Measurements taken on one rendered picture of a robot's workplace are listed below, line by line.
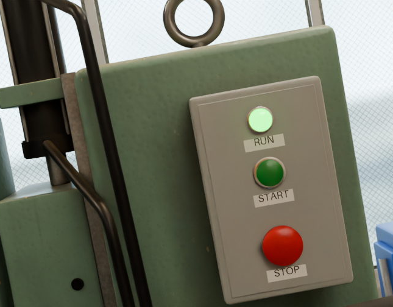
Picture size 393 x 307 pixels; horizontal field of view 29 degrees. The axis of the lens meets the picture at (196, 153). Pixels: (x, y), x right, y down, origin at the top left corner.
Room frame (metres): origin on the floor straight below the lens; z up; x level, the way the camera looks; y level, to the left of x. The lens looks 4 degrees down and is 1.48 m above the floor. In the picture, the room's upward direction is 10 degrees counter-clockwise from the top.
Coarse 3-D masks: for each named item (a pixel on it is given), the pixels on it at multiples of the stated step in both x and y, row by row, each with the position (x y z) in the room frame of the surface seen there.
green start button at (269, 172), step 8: (264, 160) 0.56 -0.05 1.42; (272, 160) 0.56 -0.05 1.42; (256, 168) 0.56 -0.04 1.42; (264, 168) 0.56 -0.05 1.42; (272, 168) 0.56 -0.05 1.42; (280, 168) 0.56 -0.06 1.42; (256, 176) 0.56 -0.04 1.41; (264, 176) 0.56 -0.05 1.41; (272, 176) 0.56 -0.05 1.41; (280, 176) 0.56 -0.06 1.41; (264, 184) 0.56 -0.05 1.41; (272, 184) 0.56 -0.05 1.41; (280, 184) 0.56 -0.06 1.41
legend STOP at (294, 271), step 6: (270, 270) 0.57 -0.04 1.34; (276, 270) 0.57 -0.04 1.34; (282, 270) 0.57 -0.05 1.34; (288, 270) 0.57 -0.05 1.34; (294, 270) 0.57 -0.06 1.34; (300, 270) 0.57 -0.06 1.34; (270, 276) 0.57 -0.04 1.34; (276, 276) 0.57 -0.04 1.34; (282, 276) 0.57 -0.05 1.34; (288, 276) 0.57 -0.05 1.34; (294, 276) 0.57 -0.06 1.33; (300, 276) 0.57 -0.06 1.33; (270, 282) 0.57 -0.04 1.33
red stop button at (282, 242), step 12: (276, 228) 0.56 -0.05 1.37; (288, 228) 0.56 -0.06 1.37; (264, 240) 0.56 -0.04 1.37; (276, 240) 0.56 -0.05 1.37; (288, 240) 0.56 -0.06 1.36; (300, 240) 0.56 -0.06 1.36; (264, 252) 0.56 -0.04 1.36; (276, 252) 0.56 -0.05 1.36; (288, 252) 0.56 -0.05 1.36; (300, 252) 0.56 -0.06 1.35; (276, 264) 0.56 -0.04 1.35; (288, 264) 0.56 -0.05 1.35
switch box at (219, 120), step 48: (240, 96) 0.57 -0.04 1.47; (288, 96) 0.57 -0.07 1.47; (240, 144) 0.57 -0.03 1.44; (288, 144) 0.57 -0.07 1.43; (240, 192) 0.57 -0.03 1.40; (336, 192) 0.57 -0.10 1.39; (240, 240) 0.57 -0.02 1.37; (336, 240) 0.57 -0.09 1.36; (240, 288) 0.57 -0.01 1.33; (288, 288) 0.57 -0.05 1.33
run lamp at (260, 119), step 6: (258, 108) 0.56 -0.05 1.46; (264, 108) 0.56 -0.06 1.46; (252, 114) 0.56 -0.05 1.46; (258, 114) 0.56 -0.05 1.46; (264, 114) 0.56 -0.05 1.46; (270, 114) 0.56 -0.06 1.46; (252, 120) 0.56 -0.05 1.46; (258, 120) 0.56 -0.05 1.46; (264, 120) 0.56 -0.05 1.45; (270, 120) 0.56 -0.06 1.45; (252, 126) 0.56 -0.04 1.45; (258, 126) 0.56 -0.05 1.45; (264, 126) 0.56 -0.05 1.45; (270, 126) 0.56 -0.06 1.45; (258, 132) 0.56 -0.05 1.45; (264, 132) 0.56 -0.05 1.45
